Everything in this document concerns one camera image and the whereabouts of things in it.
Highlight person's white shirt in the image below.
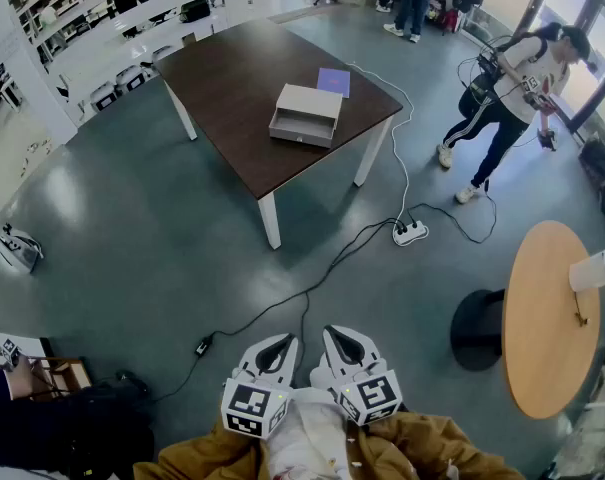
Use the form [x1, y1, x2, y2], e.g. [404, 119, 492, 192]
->
[265, 386, 366, 480]

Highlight wooden shelf unit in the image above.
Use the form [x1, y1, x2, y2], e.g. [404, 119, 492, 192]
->
[27, 355, 94, 403]

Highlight white desk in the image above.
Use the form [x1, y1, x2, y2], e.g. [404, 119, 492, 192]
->
[0, 327, 46, 369]

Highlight small brass trinket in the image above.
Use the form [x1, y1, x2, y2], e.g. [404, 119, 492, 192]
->
[573, 291, 590, 328]

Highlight purple booklet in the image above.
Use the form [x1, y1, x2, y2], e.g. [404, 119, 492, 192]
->
[316, 67, 352, 100]

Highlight white power cable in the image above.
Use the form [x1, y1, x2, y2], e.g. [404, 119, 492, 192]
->
[345, 61, 416, 229]

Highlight white power strip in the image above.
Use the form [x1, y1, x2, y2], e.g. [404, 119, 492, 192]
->
[392, 219, 430, 247]

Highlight person's right forearm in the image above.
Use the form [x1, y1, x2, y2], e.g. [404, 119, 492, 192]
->
[366, 410, 526, 480]

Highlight white storage case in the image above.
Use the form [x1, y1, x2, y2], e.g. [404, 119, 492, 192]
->
[114, 64, 148, 95]
[150, 44, 177, 67]
[89, 80, 119, 113]

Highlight person's left forearm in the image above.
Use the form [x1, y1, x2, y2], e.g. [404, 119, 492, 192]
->
[133, 415, 271, 480]

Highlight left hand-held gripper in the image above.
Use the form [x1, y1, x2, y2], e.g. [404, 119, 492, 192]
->
[220, 333, 302, 442]

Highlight white paper cup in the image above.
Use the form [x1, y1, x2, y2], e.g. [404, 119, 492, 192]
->
[568, 249, 605, 293]

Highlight person in brown apron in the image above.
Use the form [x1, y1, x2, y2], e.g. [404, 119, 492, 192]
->
[133, 410, 526, 480]

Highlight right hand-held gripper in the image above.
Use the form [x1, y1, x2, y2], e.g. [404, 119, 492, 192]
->
[309, 324, 404, 427]

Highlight black round table base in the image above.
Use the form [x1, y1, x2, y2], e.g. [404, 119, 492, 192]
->
[450, 288, 507, 372]

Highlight white shelf rack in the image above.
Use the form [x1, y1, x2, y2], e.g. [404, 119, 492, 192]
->
[9, 0, 231, 119]

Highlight red bag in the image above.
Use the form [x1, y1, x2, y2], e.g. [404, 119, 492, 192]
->
[438, 6, 462, 34]

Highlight grey drawer box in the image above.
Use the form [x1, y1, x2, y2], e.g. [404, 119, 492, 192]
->
[268, 107, 339, 149]

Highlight black cable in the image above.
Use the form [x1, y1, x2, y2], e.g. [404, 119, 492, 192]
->
[406, 180, 498, 245]
[149, 217, 408, 404]
[297, 217, 408, 369]

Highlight dark brown table white legs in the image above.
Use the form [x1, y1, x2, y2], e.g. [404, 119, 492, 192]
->
[153, 17, 404, 251]

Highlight round wooden table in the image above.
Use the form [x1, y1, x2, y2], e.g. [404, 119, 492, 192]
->
[501, 220, 603, 420]

